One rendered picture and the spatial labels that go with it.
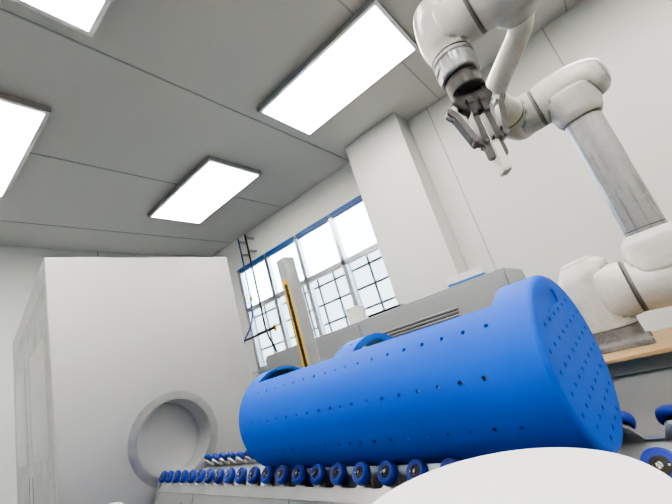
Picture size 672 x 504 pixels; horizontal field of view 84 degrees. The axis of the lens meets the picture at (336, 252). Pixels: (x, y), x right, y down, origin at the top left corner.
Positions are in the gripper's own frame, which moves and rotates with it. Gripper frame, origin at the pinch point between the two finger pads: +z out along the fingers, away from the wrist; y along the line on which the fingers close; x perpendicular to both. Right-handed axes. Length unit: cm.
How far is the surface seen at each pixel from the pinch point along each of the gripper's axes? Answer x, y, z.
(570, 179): -225, -159, -59
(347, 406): -12, 44, 38
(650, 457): 15, 7, 51
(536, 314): 12.0, 11.2, 30.7
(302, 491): -32, 63, 55
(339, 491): -23, 52, 55
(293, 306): -87, 63, 0
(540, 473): 28, 24, 45
